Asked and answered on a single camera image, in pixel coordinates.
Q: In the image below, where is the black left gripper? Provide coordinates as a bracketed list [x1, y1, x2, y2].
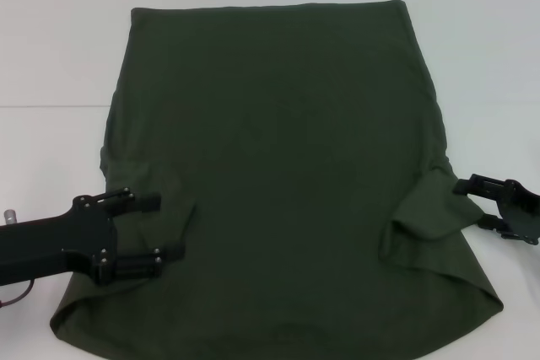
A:
[0, 186, 187, 286]

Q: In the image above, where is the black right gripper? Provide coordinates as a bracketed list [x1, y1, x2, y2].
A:
[453, 173, 540, 247]

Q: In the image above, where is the dark green shirt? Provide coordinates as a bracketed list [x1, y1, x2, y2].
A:
[48, 0, 505, 360]

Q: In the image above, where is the thin left arm cable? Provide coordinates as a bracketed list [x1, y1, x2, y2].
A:
[0, 278, 34, 309]

